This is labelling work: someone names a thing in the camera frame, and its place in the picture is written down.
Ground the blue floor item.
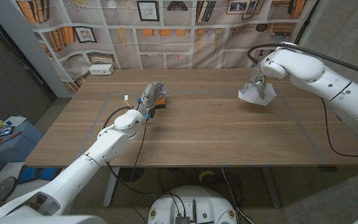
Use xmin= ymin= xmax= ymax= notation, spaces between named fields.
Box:
xmin=19 ymin=167 xmax=57 ymax=184

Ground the white connector with yellow wires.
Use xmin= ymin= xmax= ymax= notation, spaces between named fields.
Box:
xmin=123 ymin=95 xmax=135 ymax=110

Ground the yellow banana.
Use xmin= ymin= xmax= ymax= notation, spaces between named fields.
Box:
xmin=198 ymin=170 xmax=216 ymax=184

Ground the round grey disc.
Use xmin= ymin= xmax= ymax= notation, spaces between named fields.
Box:
xmin=0 ymin=176 xmax=18 ymax=202

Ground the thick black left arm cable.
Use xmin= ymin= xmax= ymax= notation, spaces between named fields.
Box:
xmin=103 ymin=106 xmax=157 ymax=197

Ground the white power strip box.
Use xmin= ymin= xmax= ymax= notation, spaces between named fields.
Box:
xmin=88 ymin=63 xmax=115 ymax=76

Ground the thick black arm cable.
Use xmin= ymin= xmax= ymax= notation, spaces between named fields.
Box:
xmin=103 ymin=106 xmax=157 ymax=197
xmin=247 ymin=43 xmax=358 ymax=79

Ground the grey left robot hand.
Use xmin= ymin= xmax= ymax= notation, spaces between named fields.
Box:
xmin=135 ymin=81 xmax=167 ymax=121

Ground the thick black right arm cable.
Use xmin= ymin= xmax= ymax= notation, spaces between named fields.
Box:
xmin=247 ymin=43 xmax=358 ymax=79

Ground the red pen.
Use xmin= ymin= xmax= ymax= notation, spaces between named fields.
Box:
xmin=0 ymin=131 xmax=23 ymax=152

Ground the blue side table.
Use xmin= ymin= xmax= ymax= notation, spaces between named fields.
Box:
xmin=0 ymin=116 xmax=45 ymax=170

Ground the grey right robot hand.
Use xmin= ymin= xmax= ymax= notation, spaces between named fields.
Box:
xmin=249 ymin=63 xmax=269 ymax=100

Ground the white milk carton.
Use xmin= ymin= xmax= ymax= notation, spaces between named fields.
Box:
xmin=237 ymin=81 xmax=277 ymax=106

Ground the orange block with red button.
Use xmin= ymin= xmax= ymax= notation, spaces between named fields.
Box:
xmin=154 ymin=96 xmax=167 ymax=110

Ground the white table leg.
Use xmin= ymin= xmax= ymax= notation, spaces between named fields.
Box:
xmin=261 ymin=167 xmax=282 ymax=208
xmin=103 ymin=167 xmax=121 ymax=208

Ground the white paper sheet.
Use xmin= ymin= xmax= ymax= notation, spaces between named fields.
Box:
xmin=4 ymin=116 xmax=27 ymax=127

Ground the printed bookshelf backdrop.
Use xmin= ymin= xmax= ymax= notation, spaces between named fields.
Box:
xmin=16 ymin=0 xmax=318 ymax=94

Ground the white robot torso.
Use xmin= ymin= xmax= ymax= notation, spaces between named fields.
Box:
xmin=147 ymin=185 xmax=238 ymax=224

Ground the black floor fan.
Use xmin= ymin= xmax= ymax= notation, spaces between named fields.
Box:
xmin=119 ymin=167 xmax=145 ymax=183

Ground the smartphone with colourful screen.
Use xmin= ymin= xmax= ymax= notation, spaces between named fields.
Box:
xmin=0 ymin=126 xmax=16 ymax=140

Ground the black backdrop stand pole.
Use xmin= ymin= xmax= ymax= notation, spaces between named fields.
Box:
xmin=293 ymin=0 xmax=321 ymax=46

